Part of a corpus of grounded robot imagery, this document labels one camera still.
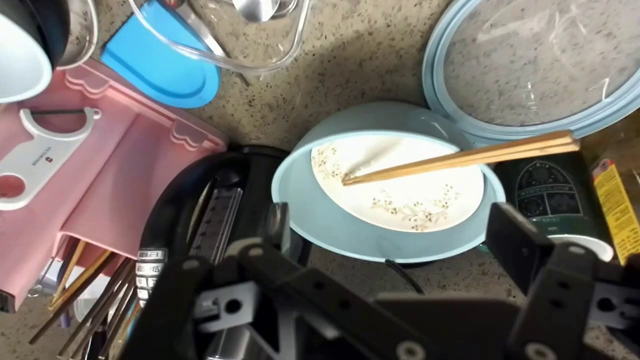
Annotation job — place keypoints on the grey blue bowl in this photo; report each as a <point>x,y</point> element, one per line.
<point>16,61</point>

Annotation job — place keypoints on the dark bottle yellow cap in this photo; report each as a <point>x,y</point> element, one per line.
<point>616,206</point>

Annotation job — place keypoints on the white plate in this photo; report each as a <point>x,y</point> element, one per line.
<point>86,30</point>

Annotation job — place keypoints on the black bowl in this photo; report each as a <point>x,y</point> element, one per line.
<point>50,27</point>

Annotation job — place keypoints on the light blue rice bowl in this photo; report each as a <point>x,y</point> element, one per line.
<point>333,221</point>

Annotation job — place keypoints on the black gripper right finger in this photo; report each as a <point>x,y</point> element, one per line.
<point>567,301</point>

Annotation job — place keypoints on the wooden chopstick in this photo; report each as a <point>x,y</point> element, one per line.
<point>466,154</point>
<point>466,162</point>

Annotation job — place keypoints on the clear plastic container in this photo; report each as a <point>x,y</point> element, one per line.
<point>266,52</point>

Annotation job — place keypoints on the blue plate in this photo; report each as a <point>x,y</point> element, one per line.
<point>532,61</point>

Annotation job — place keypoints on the white opener tool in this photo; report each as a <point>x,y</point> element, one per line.
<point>40,156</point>

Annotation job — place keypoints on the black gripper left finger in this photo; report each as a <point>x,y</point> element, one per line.
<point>321,313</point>

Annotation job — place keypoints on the pink knife block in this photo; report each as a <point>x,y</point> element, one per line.
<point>133,172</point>

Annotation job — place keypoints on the dark green labelled jar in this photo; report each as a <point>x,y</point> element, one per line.
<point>553,193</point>

